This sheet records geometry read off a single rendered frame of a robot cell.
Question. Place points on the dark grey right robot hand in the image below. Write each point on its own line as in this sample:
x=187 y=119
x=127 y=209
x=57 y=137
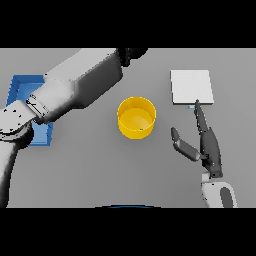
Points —
x=209 y=146

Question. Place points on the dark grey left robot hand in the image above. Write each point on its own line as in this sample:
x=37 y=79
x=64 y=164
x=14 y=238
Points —
x=131 y=53

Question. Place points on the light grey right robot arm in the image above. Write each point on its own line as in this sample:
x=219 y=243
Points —
x=213 y=195

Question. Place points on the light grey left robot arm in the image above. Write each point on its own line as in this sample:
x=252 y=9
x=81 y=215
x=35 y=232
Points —
x=76 y=83

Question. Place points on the pale square measuring scale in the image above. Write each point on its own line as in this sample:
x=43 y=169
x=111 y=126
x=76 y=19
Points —
x=191 y=86

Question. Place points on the yellow bowl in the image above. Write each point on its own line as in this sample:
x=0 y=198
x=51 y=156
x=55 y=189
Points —
x=136 y=117

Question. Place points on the blue tray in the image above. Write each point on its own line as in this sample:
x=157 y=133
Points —
x=23 y=90

